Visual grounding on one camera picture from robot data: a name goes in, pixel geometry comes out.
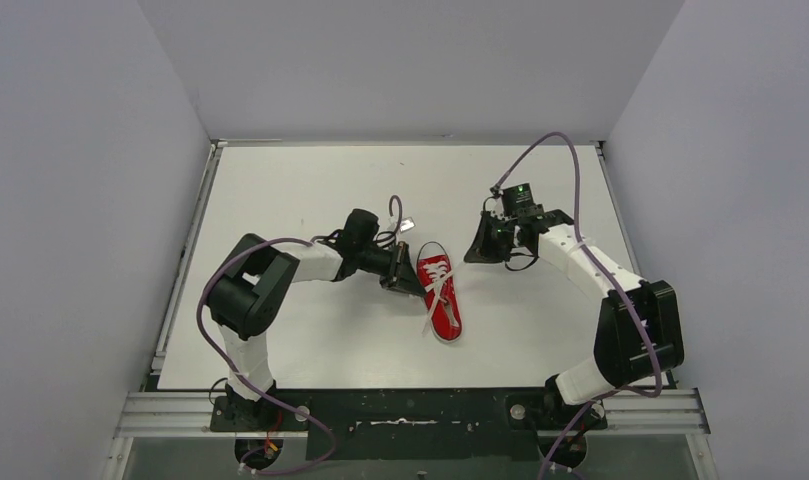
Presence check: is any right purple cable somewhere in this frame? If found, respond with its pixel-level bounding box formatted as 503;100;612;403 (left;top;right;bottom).
488;131;664;480

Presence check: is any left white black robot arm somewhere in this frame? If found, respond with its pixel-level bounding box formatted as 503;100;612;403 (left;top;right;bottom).
197;209;507;432

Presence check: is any aluminium frame rail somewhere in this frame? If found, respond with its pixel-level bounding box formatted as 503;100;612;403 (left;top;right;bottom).
115;389;710;439

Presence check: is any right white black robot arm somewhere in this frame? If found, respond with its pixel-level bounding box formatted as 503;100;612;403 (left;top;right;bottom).
477;183;685;427

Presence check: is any white shoelace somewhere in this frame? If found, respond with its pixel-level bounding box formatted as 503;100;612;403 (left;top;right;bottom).
417;256;462;342

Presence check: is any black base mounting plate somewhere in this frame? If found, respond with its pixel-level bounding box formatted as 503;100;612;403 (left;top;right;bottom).
209;387;607;467

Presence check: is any red canvas sneaker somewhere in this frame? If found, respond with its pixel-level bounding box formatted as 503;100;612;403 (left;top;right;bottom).
416;241;463;343

